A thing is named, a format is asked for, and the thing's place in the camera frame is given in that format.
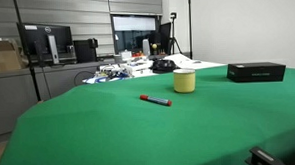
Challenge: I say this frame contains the red marker with grey label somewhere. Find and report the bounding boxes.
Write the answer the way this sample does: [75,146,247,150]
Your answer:
[139,92,174,109]

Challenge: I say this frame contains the yellow enamel mug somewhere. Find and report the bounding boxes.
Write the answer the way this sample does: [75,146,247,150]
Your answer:
[172,67,198,94]

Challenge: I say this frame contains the white electronic device box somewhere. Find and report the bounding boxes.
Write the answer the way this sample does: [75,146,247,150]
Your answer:
[119,58,155,78]

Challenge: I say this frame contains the white upright bottle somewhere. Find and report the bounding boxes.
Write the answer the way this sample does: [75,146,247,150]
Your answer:
[142,38,151,58]

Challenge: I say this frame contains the blue and white clutter pile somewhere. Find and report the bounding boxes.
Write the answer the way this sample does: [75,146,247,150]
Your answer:
[81,63,133,85]

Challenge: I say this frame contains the large black-framed display screen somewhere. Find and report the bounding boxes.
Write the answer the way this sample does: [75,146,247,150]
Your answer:
[110,12,162,57]

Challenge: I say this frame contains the small black side monitor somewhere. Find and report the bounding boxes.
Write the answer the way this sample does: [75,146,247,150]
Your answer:
[158,21,174,55]

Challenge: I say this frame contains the white table sheet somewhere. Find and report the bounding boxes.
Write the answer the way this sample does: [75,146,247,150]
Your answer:
[132,51,227,78]

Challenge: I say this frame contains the green tablecloth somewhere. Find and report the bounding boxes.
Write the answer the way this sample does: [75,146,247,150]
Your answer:
[0,61,295,165]

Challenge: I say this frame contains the black desktop computer case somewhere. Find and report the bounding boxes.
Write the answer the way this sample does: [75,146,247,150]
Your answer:
[73,38,100,64]

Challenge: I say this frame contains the thin black upright pole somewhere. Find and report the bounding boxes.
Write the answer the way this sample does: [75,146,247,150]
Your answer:
[187,0,195,61]

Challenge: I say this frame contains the black rectangular box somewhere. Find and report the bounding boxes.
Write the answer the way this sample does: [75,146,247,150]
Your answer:
[226,60,288,85]

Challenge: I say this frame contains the black Dell monitor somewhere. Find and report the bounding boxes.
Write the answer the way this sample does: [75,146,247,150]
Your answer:
[17,20,78,67]

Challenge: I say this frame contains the black vertical stand pole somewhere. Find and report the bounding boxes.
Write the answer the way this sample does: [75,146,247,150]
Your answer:
[12,0,43,103]

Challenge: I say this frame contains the grey desk counter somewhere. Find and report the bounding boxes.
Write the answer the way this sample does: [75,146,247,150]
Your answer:
[0,59,124,138]

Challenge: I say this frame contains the brown cardboard box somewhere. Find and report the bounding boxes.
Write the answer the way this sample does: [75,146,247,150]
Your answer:
[0,38,27,74]

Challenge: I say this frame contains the black bundle of cables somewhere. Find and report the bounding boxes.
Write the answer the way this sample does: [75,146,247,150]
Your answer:
[149,57,178,75]

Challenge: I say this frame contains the black tripod with camera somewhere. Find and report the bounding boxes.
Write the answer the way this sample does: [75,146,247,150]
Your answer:
[165,11,184,56]

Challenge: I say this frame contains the black hanging cable loop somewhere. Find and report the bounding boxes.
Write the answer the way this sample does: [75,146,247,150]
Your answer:
[73,70,98,87]

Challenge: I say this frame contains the black clamp mount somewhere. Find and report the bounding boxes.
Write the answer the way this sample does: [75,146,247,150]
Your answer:
[243,144,295,165]

